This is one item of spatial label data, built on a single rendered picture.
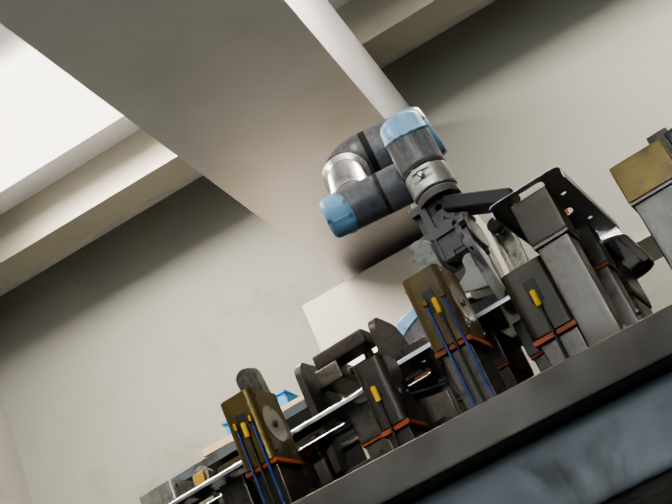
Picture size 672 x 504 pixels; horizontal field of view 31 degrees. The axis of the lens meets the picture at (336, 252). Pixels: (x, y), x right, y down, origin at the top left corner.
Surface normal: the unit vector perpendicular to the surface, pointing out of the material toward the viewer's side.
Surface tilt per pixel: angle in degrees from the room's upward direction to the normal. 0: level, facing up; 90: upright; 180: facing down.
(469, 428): 90
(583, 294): 90
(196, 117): 180
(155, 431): 90
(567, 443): 90
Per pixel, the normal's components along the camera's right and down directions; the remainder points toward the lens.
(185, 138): 0.37, 0.83
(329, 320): -0.36, -0.29
